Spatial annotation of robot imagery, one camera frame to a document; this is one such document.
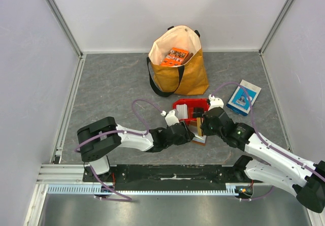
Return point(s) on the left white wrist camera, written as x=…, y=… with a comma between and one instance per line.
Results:
x=170, y=117

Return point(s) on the yellow tote bag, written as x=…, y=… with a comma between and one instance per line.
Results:
x=189, y=78

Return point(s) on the blue white box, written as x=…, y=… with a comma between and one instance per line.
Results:
x=239, y=101

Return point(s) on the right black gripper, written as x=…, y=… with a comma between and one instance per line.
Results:
x=206, y=124

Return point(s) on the brown leather card holder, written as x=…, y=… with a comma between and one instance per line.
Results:
x=197, y=138

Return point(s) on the white card stack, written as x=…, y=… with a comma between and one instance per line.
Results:
x=182, y=111

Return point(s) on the white slotted cable duct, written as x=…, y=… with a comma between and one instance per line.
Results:
x=79, y=189

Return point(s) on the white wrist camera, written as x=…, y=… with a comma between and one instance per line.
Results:
x=214, y=102
x=170, y=117

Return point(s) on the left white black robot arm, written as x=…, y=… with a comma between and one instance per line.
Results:
x=98, y=139

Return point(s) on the red plastic bin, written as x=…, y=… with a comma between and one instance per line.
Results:
x=191, y=103

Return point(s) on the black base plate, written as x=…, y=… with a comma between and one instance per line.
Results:
x=173, y=177

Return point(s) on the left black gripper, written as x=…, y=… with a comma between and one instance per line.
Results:
x=187, y=137

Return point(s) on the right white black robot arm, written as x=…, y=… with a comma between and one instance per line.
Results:
x=268, y=162

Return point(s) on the dark card stack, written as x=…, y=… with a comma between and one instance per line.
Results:
x=198, y=112

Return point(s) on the orange snack box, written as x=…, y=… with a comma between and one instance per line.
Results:
x=176, y=57

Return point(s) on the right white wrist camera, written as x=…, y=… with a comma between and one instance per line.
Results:
x=214, y=102

